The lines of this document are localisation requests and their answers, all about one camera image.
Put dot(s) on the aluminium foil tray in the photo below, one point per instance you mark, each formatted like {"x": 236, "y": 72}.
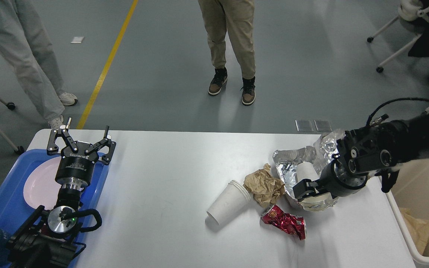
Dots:
{"x": 286, "y": 162}

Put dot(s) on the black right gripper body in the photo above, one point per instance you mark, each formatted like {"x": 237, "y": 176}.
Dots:
{"x": 336, "y": 180}

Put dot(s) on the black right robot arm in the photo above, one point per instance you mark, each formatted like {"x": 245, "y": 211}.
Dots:
{"x": 374, "y": 150}

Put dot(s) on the crushed red can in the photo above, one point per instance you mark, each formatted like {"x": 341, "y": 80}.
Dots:
{"x": 290, "y": 224}

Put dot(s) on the metal floor socket plate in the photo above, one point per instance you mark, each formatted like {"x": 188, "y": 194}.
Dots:
{"x": 304, "y": 126}

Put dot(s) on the person in khaki trousers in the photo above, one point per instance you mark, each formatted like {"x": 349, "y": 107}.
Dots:
{"x": 235, "y": 19}

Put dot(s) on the stacked white paper cups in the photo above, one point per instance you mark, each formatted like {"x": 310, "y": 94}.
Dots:
{"x": 229, "y": 203}

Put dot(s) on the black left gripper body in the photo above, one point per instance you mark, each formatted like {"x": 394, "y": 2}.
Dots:
{"x": 76, "y": 165}

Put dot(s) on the crumpled brown paper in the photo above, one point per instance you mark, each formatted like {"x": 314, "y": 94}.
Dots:
{"x": 265, "y": 189}

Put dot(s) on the person in grey trousers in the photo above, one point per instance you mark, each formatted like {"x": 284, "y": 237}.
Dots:
{"x": 26, "y": 46}

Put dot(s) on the brown paper bag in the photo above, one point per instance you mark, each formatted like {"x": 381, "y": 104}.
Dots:
{"x": 418, "y": 229}

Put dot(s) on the white paper cup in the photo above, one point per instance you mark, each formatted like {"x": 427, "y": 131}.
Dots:
{"x": 306, "y": 170}

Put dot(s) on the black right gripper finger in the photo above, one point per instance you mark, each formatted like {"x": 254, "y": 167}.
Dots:
{"x": 307, "y": 188}

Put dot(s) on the pink plate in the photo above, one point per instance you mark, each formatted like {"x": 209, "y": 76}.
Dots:
{"x": 41, "y": 186}

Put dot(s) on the crumpled foil ball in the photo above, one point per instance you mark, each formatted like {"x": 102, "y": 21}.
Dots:
{"x": 327, "y": 147}

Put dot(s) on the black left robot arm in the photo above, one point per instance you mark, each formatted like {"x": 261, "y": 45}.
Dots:
{"x": 47, "y": 239}

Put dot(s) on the white office chair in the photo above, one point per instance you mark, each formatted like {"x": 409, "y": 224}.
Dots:
{"x": 413, "y": 17}

